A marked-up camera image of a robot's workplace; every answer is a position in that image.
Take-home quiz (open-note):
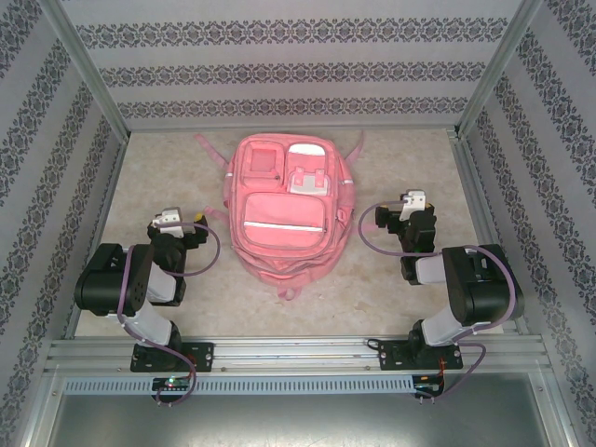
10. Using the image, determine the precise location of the pink school backpack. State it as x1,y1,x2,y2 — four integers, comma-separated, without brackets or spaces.
194,131,367,302

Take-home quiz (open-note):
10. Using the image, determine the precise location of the left small circuit board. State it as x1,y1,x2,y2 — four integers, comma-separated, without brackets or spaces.
151,375,193,398

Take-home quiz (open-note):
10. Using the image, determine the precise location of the small circuit board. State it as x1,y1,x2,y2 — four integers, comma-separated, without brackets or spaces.
151,375,193,398
413,373,447,398

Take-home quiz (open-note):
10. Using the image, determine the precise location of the right small circuit board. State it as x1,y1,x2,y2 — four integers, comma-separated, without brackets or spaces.
413,373,447,398

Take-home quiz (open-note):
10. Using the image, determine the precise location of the grey metal panel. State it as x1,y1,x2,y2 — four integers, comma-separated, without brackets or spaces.
27,367,578,447

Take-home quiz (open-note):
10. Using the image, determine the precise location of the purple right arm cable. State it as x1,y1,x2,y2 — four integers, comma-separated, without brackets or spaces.
358,199,519,404

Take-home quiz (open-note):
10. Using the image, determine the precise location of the aluminium side rail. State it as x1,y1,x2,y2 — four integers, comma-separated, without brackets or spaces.
446,129,532,336
62,132,131,340

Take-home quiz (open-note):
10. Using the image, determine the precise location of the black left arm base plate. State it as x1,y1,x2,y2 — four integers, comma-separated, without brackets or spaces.
129,342,215,373

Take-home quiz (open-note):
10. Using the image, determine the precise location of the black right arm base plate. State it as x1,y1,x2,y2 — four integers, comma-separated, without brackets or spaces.
374,338,465,373

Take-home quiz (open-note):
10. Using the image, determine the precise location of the aluminium mounting rail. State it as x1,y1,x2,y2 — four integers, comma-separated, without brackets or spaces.
44,335,553,373

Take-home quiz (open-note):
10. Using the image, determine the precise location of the grey slotted cable duct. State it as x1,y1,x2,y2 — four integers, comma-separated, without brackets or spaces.
62,375,415,396

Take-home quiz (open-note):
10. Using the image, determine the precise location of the aluminium frame post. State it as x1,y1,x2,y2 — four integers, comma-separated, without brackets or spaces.
454,0,545,141
37,0,131,141

